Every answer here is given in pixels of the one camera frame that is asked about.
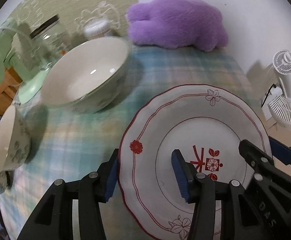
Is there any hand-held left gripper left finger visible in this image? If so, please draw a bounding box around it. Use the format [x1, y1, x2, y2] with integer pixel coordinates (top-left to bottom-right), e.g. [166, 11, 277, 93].
[17, 149, 119, 240]

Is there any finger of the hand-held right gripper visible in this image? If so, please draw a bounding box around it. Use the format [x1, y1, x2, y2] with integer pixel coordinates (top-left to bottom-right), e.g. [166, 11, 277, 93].
[269, 136, 291, 165]
[239, 139, 276, 180]

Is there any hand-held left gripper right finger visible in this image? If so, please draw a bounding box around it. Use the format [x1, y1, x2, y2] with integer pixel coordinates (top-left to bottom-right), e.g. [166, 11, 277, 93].
[171, 149, 258, 240]

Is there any white plate with red pattern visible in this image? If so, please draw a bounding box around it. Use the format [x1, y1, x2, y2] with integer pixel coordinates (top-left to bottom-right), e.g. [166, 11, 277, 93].
[118, 84, 272, 240]

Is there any plaid tablecloth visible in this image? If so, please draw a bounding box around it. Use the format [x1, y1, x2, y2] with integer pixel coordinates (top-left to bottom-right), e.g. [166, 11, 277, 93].
[0, 44, 261, 240]

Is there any white clip fan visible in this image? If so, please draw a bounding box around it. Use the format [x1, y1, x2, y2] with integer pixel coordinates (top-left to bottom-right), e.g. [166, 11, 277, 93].
[261, 50, 291, 132]

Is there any green desk fan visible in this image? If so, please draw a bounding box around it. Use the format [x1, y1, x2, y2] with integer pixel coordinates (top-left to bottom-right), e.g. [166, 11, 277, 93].
[0, 17, 53, 105]

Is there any purple plush toy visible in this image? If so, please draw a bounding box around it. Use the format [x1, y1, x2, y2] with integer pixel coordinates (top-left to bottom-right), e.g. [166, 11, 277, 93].
[125, 0, 229, 53]

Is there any cotton swab container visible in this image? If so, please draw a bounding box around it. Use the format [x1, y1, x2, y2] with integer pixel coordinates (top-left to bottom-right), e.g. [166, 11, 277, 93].
[83, 20, 113, 40]

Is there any glass jar mug with lid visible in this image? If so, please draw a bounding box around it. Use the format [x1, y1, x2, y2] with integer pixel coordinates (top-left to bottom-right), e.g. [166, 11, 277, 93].
[18, 15, 71, 72]

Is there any black fan cable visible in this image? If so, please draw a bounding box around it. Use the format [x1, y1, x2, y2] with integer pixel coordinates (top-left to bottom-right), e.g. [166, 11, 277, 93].
[261, 84, 277, 107]

